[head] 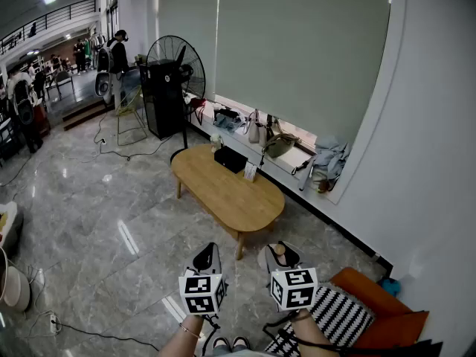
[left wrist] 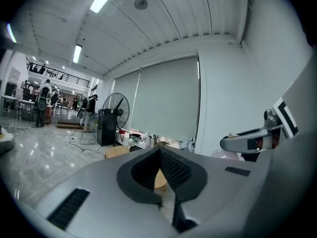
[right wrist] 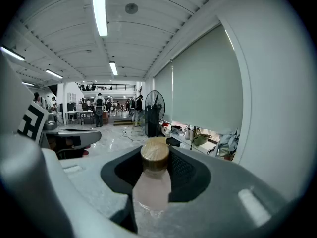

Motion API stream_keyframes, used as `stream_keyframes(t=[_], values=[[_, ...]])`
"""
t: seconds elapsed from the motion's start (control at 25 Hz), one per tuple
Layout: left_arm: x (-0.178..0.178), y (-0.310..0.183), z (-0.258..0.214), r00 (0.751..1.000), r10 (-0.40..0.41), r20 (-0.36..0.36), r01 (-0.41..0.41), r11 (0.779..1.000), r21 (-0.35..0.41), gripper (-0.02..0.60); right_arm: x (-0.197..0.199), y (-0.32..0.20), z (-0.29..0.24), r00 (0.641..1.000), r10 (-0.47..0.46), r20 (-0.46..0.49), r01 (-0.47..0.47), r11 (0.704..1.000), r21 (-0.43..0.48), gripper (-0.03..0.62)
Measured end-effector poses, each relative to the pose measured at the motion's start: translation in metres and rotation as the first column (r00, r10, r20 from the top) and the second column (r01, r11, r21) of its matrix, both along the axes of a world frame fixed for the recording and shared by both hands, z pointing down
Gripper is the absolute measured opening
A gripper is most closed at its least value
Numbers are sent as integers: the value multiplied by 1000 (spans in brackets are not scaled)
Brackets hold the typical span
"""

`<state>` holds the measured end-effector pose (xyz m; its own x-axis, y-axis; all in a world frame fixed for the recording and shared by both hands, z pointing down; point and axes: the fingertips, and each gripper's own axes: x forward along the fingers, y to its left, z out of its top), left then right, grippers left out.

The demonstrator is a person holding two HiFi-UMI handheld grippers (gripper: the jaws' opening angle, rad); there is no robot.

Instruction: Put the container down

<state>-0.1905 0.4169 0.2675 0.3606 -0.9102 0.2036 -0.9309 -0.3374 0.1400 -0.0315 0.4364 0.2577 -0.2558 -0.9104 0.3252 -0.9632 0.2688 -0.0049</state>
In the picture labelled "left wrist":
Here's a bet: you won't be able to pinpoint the black balcony railing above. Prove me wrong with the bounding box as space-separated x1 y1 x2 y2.
25 60 91 88

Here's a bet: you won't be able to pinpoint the black cabinet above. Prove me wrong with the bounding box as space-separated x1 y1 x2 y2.
97 108 119 147

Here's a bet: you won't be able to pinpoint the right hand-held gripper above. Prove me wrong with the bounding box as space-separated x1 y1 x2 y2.
231 51 317 151

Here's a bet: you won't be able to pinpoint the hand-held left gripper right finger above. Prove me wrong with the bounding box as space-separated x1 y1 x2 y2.
159 147 261 235

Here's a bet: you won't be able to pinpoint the black floor cable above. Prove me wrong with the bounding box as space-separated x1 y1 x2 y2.
66 129 103 153

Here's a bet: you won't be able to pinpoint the white work table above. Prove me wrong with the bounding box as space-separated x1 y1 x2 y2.
0 94 36 122

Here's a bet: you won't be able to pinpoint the wooden steps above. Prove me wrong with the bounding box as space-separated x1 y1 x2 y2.
56 120 84 130

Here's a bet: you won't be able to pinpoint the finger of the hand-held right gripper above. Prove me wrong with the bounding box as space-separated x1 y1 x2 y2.
219 129 270 156

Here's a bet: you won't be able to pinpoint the black standing fan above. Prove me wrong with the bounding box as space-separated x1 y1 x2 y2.
102 92 130 147

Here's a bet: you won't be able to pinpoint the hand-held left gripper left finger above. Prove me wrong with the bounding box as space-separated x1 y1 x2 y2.
36 147 175 236

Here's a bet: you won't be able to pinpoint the light blue clothing pile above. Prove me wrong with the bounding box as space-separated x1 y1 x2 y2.
177 137 197 154

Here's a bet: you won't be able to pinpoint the black wire frame stand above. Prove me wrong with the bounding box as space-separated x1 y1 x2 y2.
79 113 100 146

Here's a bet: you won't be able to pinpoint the narrow grey roller blind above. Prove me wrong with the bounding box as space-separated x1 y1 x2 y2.
112 69 141 131

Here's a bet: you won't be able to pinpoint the wide grey roller blind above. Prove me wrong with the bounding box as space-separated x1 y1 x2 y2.
130 56 200 142

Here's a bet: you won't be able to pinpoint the white round floor object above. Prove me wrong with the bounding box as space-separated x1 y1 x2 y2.
0 126 15 155

